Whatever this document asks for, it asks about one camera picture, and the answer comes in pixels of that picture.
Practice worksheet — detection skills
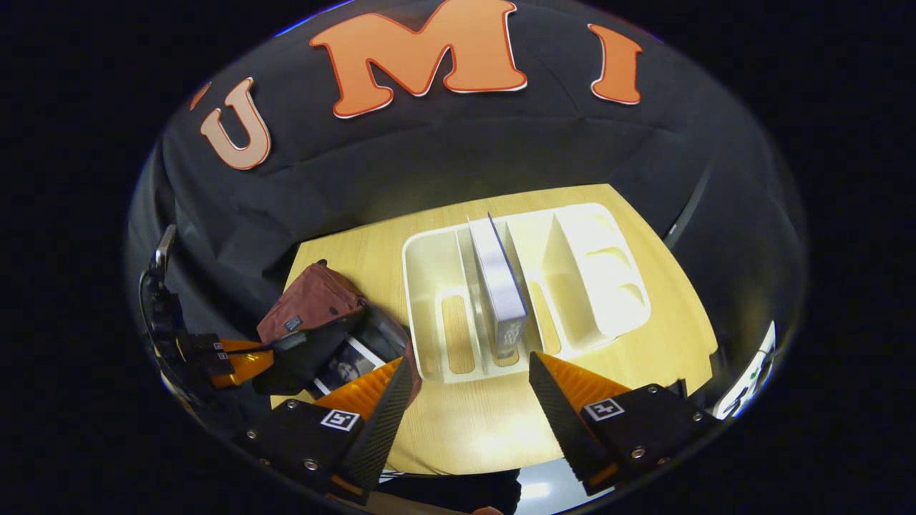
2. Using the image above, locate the maroon schoolbag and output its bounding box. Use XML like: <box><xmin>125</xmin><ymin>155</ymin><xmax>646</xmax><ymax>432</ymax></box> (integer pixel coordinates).
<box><xmin>252</xmin><ymin>259</ymin><xmax>424</xmax><ymax>405</ymax></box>

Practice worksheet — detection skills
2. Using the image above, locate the white device panel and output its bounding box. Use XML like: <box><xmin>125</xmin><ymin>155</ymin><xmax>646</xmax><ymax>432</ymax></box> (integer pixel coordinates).
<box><xmin>714</xmin><ymin>320</ymin><xmax>779</xmax><ymax>421</ymax></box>

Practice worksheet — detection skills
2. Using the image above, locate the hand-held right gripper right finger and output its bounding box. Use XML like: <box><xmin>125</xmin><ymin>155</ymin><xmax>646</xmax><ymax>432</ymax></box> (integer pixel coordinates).
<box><xmin>527</xmin><ymin>350</ymin><xmax>720</xmax><ymax>497</ymax></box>

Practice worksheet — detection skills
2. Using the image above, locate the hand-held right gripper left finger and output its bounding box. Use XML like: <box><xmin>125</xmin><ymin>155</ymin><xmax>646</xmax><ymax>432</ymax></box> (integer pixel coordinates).
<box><xmin>242</xmin><ymin>355</ymin><xmax>416</xmax><ymax>506</ymax></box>

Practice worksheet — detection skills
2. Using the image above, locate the portrait cover book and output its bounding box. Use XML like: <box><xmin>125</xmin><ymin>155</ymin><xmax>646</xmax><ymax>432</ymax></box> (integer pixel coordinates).
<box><xmin>312</xmin><ymin>336</ymin><xmax>393</xmax><ymax>396</ymax></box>

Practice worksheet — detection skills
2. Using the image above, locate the grey cover book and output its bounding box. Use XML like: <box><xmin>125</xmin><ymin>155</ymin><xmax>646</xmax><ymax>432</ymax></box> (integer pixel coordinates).
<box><xmin>467</xmin><ymin>212</ymin><xmax>530</xmax><ymax>360</ymax></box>

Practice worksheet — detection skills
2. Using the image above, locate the white plastic bookshelf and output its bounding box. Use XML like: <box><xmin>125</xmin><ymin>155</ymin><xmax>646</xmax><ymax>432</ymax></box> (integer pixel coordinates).
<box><xmin>401</xmin><ymin>202</ymin><xmax>653</xmax><ymax>386</ymax></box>

